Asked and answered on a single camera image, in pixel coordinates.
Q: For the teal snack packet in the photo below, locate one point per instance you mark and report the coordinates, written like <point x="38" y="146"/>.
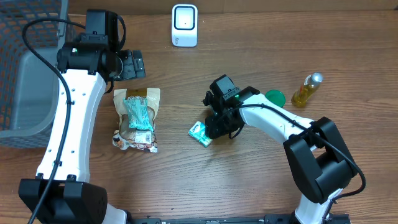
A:
<point x="140" y="115"/>

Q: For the yellow oil bottle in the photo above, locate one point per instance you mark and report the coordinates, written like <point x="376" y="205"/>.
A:
<point x="307" y="89"/>

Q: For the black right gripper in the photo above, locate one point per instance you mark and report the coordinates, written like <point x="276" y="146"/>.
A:
<point x="218" y="125"/>

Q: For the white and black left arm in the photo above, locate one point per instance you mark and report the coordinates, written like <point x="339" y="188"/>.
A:
<point x="61" y="191"/>

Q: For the green lid jar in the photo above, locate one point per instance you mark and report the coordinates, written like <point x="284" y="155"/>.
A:
<point x="276" y="97"/>

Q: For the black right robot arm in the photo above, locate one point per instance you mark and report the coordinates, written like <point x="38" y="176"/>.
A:
<point x="319" y="160"/>

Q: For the brown snack bag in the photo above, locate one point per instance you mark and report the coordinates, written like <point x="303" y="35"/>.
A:
<point x="125" y="137"/>

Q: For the dark grey plastic basket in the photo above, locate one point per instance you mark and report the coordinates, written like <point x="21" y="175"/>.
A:
<point x="29" y="89"/>

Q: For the tissue pack white green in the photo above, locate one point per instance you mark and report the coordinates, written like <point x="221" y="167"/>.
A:
<point x="197" y="131"/>

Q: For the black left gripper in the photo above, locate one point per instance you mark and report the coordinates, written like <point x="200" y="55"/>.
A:
<point x="134" y="68"/>

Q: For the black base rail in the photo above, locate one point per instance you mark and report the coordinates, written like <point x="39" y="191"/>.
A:
<point x="217" y="220"/>

